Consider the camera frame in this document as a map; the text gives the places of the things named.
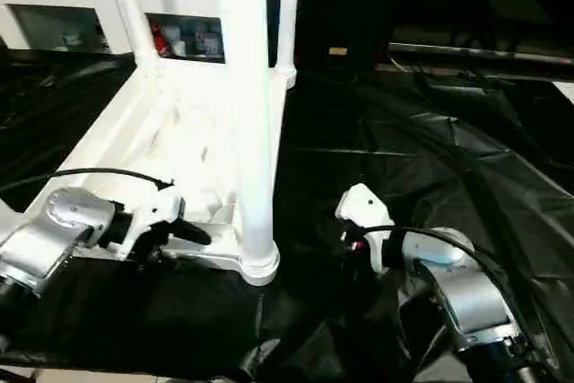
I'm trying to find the black mat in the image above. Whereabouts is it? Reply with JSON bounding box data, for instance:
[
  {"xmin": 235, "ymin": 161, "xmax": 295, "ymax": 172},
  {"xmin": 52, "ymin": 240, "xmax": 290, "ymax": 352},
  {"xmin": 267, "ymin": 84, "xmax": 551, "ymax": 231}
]
[{"xmin": 0, "ymin": 44, "xmax": 574, "ymax": 383}]

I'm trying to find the grey metal rail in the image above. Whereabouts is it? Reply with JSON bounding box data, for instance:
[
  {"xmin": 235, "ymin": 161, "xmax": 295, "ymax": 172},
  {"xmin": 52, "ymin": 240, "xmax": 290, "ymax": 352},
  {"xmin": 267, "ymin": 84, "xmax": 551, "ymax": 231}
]
[{"xmin": 387, "ymin": 41, "xmax": 574, "ymax": 65}]

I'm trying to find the white plastic table leg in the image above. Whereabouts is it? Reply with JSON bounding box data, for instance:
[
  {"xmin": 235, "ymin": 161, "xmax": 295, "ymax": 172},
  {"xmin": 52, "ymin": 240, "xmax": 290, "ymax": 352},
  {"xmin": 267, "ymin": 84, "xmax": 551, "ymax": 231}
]
[
  {"xmin": 109, "ymin": 0, "xmax": 159, "ymax": 68},
  {"xmin": 213, "ymin": 0, "xmax": 282, "ymax": 274},
  {"xmin": 274, "ymin": 0, "xmax": 300, "ymax": 77}
]

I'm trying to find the red bottle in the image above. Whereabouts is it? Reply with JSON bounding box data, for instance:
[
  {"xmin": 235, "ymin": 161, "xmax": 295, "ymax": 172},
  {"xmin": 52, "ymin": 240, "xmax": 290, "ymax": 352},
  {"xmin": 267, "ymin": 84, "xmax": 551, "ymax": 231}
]
[{"xmin": 151, "ymin": 22, "xmax": 166, "ymax": 57}]

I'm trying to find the white flat board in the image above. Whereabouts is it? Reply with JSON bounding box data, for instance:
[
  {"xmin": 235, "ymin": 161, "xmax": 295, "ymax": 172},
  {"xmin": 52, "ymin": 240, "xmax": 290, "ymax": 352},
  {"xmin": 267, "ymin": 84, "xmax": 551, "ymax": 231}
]
[{"xmin": 553, "ymin": 80, "xmax": 574, "ymax": 104}]

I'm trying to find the white plastic table top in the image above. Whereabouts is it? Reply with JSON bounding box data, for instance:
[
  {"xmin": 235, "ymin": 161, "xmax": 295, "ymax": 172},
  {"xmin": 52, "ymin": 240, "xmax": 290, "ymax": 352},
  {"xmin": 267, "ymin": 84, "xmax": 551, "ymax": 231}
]
[{"xmin": 20, "ymin": 59, "xmax": 298, "ymax": 288}]

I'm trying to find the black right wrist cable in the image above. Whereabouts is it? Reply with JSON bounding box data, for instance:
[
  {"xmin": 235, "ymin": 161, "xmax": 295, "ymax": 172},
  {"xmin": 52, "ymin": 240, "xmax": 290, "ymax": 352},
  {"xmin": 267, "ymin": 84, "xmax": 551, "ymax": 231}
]
[{"xmin": 343, "ymin": 224, "xmax": 552, "ymax": 383}]

